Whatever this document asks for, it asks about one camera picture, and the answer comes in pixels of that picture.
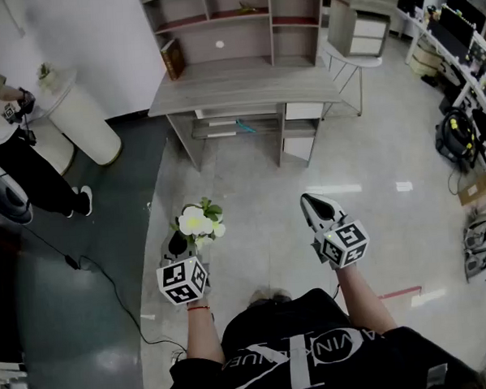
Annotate white potted flowers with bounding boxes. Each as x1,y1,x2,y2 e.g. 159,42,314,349
169,196,228,252
36,61,60,91

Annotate person's light shoe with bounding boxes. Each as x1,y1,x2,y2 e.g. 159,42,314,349
270,287,294,306
247,287,273,308

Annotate person's left forearm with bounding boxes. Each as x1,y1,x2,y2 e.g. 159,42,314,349
182,298,227,366

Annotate white chair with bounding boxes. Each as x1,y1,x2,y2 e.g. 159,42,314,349
319,39,387,119

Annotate grey wooden shelf unit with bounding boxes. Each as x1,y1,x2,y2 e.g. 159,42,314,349
138,0,346,175

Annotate black yellow vacuum cleaner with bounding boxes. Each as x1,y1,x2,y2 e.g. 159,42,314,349
432,106,486,173

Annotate brown gold-patterned book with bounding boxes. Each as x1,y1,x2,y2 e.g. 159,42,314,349
158,37,187,82

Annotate person's black printed t-shirt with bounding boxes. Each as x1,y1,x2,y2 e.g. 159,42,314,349
152,279,484,389

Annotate long white office table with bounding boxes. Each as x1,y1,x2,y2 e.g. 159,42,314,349
395,1,486,141

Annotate grey cabinet with white drawers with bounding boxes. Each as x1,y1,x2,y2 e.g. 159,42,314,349
325,0,394,60

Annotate black floor cable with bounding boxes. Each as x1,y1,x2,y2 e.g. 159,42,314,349
23,216,188,365

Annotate small gold ornament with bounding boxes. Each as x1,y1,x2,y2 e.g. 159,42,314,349
238,0,265,15

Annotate teal plastic object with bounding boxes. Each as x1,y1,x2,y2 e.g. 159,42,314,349
234,117,258,135

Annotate tall white cylindrical pedestal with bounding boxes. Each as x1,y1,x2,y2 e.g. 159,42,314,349
37,65,124,170

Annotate person's right forearm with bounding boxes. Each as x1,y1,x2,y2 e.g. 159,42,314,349
334,261,398,337

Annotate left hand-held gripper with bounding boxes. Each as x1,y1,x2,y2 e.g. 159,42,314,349
154,231,212,307

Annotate white grey machine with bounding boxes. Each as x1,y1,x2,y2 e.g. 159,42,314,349
0,159,35,227

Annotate grey black device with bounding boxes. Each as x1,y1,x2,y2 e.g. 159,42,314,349
464,207,486,236
462,224,486,256
462,245,486,283

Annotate short white cylindrical pedestal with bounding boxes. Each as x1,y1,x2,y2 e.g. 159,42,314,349
24,112,79,178

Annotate brown cardboard box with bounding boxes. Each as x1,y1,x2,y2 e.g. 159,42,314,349
455,171,486,208

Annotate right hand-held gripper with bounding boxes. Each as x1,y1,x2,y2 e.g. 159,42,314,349
300,190,372,273

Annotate red floor tape strip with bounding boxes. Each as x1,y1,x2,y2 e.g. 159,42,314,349
376,285,424,300

